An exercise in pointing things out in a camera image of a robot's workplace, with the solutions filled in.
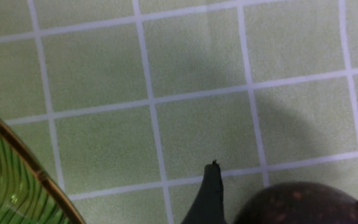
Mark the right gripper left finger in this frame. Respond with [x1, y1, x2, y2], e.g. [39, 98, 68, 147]
[181, 159, 226, 224]

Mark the green checkered tablecloth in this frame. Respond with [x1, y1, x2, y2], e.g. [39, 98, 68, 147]
[0, 0, 358, 224]

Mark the green leaf-shaped glass plate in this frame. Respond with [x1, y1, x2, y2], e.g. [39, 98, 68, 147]
[0, 119, 85, 224]

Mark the purple mangosteen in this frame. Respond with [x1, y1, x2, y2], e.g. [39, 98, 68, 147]
[233, 181, 358, 224]

